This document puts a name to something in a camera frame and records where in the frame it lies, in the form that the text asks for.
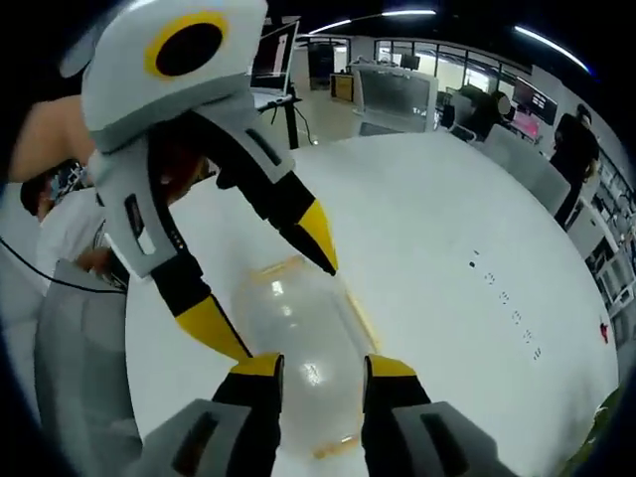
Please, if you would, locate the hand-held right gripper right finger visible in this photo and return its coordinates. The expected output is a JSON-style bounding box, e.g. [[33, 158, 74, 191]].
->
[[361, 353, 518, 477]]

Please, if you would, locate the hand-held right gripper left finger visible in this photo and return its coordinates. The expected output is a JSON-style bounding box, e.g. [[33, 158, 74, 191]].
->
[[126, 352, 285, 477]]

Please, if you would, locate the clear plastic buckle box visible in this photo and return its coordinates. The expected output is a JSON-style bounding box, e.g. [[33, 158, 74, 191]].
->
[[233, 254, 385, 461]]

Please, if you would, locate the person's left hand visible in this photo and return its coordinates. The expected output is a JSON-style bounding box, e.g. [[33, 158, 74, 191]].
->
[[158, 142, 218, 203]]

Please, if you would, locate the black monitor stand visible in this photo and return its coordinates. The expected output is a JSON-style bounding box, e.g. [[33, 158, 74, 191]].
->
[[251, 94, 305, 151]]

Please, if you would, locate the computer monitor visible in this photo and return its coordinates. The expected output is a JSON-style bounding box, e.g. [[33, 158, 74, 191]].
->
[[249, 19, 303, 99]]

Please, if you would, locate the grey office chair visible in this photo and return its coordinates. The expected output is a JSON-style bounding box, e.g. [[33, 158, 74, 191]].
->
[[35, 257, 146, 477]]

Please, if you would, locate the ceiling light strip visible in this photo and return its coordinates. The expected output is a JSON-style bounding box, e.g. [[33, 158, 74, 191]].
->
[[306, 8, 438, 36], [513, 24, 593, 75]]

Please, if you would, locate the pink glowing screen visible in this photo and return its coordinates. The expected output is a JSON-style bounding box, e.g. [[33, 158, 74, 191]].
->
[[515, 109, 544, 141]]

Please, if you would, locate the white shelf unit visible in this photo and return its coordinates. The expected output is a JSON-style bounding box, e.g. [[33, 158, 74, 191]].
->
[[570, 198, 636, 319]]

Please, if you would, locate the black cable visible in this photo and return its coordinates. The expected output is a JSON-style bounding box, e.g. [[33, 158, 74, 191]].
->
[[0, 237, 125, 295]]

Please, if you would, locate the dark wall screen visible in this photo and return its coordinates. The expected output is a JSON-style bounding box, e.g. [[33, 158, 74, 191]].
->
[[513, 78, 558, 125]]

